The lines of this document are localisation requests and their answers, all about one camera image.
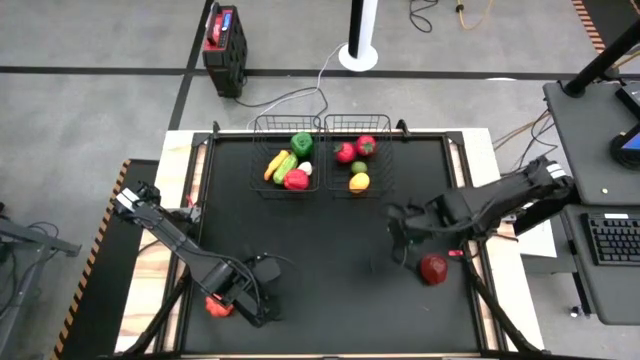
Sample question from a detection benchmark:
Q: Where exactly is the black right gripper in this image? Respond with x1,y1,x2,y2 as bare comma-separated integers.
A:
387,194,454,271

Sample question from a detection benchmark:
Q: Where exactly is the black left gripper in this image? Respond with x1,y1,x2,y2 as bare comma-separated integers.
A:
229,279,282,331

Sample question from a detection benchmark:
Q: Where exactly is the orange mini pumpkin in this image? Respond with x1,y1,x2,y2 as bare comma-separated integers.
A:
205,294,235,319

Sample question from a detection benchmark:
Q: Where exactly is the yellow lemon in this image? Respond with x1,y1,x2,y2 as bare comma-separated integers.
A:
348,172,372,195

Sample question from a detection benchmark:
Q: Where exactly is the red bell pepper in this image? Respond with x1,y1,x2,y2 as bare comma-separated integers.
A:
283,168,311,192

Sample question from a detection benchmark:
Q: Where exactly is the light green cucumber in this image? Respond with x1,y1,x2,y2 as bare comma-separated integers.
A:
272,152,300,186

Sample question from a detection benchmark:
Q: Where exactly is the green bell pepper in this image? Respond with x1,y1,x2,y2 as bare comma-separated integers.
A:
289,131,316,160

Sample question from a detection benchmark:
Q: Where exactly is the orange toy carrot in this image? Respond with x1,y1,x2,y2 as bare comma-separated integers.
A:
263,148,290,182

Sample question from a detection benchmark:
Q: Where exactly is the dark red apple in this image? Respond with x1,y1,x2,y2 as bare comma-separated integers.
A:
418,253,449,287

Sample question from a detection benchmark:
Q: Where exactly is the black mat with hazard stripe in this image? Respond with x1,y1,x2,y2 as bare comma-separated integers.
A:
49,158,161,360

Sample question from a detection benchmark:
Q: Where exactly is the grey desk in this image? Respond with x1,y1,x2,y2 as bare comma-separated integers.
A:
542,79,640,326

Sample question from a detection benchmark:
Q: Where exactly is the black keyboard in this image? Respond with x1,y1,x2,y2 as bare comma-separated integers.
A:
580,212,640,267

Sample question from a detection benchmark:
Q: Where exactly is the black pole with white base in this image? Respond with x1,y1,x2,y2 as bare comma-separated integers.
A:
337,0,380,73

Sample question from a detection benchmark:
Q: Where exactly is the black device with blue screen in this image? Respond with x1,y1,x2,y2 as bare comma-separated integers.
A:
608,122,640,170

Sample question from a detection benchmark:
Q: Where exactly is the red and black battery box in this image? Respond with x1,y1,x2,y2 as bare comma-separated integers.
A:
201,2,249,99

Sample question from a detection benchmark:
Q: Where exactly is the black monitor stand pole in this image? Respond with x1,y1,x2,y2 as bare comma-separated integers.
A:
562,17,640,99

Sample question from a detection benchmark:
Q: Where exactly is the black table frame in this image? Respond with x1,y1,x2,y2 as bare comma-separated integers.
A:
114,119,546,360

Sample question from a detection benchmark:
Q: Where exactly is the black wire basket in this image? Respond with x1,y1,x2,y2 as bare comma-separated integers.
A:
323,113,396,200
248,114,322,200

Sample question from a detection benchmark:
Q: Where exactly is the yellow cable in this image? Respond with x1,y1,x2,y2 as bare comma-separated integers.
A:
492,108,551,151
454,0,496,31

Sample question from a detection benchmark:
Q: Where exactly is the black cable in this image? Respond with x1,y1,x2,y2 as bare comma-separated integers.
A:
233,85,330,121
408,0,440,34
499,112,564,176

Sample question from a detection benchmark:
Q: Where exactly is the white cable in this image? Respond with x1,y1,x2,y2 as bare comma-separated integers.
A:
247,42,349,130

